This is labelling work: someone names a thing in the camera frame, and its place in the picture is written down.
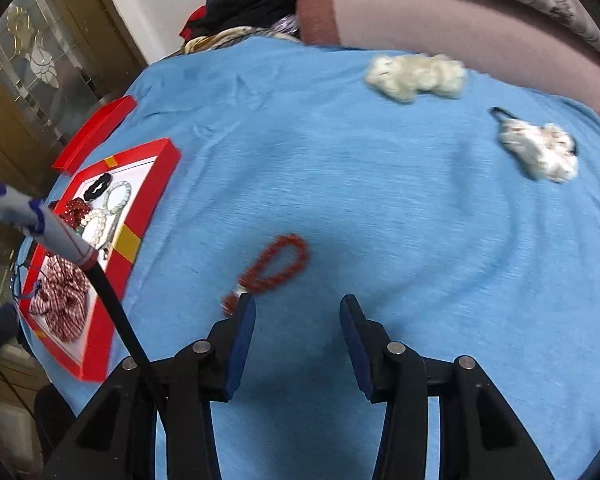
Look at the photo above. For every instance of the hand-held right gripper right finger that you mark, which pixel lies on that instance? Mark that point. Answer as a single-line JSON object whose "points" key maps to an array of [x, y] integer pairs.
{"points": [[357, 350]]}

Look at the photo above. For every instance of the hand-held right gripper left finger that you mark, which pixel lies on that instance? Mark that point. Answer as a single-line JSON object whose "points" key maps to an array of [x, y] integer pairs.
{"points": [[242, 340]]}

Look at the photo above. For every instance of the red box with white inside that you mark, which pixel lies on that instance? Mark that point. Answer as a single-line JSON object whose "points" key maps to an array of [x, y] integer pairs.
{"points": [[147, 205]]}

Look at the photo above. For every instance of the red white checkered scrunchie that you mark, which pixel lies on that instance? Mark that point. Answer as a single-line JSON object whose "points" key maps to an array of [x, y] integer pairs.
{"points": [[60, 300]]}

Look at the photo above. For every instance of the red dotted scrunchie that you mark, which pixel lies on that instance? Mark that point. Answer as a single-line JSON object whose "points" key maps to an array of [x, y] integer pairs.
{"points": [[75, 211]]}

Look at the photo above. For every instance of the blue blanket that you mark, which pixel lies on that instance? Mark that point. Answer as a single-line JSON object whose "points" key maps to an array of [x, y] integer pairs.
{"points": [[380, 210]]}

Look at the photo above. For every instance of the red box lid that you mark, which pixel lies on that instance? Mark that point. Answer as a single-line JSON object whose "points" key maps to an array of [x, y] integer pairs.
{"points": [[95, 132]]}

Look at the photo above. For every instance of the cream scrunchie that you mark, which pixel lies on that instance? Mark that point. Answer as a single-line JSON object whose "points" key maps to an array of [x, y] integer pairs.
{"points": [[415, 78]]}

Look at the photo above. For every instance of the yellow patterned cloth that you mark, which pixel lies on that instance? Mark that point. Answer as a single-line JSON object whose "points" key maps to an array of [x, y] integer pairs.
{"points": [[220, 40]]}

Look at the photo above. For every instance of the wooden cabinet with glass door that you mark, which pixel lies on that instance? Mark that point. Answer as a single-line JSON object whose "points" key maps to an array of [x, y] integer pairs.
{"points": [[45, 70]]}

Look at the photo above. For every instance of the pile of dark clothes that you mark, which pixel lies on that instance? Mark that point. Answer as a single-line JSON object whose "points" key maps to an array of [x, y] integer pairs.
{"points": [[250, 5]]}

